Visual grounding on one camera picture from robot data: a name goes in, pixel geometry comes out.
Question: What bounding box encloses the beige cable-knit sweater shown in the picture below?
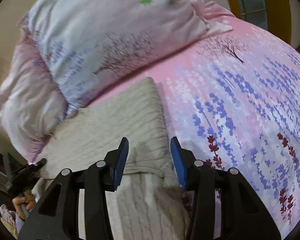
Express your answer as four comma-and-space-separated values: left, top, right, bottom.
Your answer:
38, 77, 189, 239

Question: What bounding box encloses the person's left hand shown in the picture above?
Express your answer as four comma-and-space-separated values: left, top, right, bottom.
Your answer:
12, 190, 36, 213

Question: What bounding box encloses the pink floral pillow left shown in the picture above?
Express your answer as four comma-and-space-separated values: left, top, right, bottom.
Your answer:
0, 31, 68, 163

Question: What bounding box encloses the pink floral pillow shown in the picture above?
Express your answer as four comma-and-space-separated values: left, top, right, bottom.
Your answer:
20, 0, 231, 108
0, 31, 68, 163

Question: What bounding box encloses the pink lavender bed sheet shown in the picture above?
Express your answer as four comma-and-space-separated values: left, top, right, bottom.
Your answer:
25, 0, 300, 240

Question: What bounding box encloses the pink floral pillow right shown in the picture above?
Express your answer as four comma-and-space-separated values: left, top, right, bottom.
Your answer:
20, 0, 231, 108

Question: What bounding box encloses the wooden door frame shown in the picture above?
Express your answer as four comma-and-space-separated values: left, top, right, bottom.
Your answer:
228, 0, 300, 52

